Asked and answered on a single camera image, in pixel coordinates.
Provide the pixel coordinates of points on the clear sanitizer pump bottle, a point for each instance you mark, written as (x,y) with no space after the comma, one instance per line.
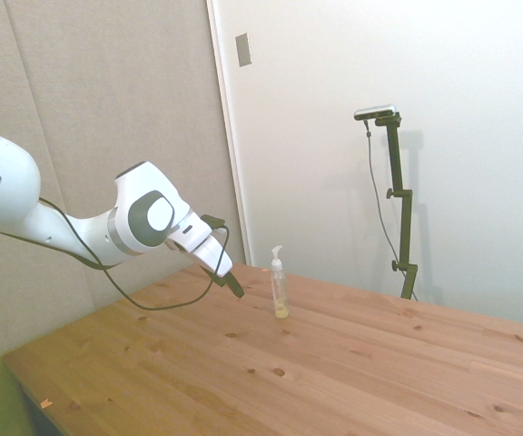
(279,290)

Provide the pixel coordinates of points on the grey stereo camera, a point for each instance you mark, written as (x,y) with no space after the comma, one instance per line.
(375,111)

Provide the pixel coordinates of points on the white vertical wall trim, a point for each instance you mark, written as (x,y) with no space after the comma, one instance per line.
(227,113)

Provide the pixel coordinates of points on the small orange paper scrap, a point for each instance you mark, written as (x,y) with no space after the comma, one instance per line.
(46,402)

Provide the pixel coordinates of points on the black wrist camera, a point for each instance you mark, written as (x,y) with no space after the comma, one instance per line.
(212,222)

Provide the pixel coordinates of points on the black camera stand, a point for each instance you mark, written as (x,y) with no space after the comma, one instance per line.
(407,227)

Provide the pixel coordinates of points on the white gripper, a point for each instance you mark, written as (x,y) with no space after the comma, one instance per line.
(216,261)

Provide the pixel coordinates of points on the grey wall plate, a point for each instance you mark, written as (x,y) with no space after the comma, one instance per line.
(243,50)

